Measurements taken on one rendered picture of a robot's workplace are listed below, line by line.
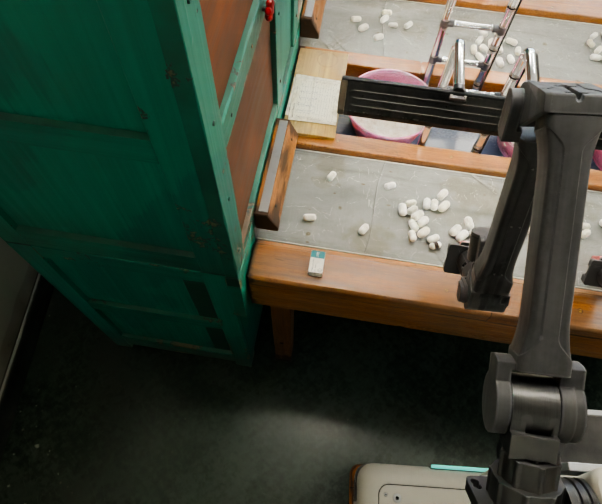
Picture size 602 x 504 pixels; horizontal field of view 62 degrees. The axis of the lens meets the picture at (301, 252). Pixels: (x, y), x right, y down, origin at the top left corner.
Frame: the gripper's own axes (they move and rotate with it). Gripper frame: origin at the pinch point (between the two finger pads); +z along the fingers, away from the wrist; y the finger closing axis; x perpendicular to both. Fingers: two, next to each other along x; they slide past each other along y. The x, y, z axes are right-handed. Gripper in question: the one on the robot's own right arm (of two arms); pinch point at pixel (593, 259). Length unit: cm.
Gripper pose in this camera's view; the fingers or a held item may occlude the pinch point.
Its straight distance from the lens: 145.2
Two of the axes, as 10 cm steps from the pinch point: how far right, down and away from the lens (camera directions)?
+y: -9.9, -1.6, 0.5
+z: 1.2, -4.1, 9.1
